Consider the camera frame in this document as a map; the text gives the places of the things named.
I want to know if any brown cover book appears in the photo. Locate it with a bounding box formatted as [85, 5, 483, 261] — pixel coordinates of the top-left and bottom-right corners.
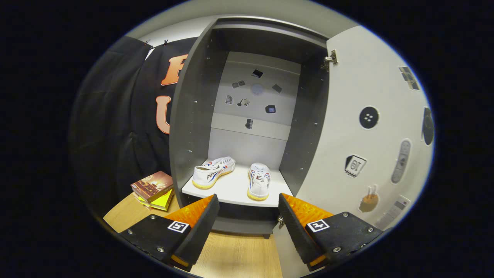
[130, 171, 174, 204]

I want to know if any white striped shoe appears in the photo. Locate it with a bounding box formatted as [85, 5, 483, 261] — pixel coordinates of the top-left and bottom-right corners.
[247, 163, 272, 201]
[192, 156, 236, 190]

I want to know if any beige shoe cabinet door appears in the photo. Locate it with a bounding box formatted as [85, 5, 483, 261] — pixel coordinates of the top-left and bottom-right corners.
[271, 25, 436, 278]

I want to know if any yellow book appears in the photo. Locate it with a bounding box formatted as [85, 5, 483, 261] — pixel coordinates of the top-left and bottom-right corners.
[137, 188, 175, 211]

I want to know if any grey shoe cabinet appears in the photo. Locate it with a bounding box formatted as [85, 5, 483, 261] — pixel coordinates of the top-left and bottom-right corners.
[169, 16, 333, 239]

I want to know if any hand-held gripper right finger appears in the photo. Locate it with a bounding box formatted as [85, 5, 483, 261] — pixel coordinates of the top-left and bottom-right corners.
[278, 193, 383, 271]

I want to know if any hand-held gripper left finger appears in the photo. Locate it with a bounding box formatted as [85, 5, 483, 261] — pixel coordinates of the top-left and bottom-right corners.
[118, 194, 220, 273]

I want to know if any black backdrop cloth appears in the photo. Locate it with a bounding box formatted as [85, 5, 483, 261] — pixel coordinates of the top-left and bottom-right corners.
[68, 36, 199, 217]

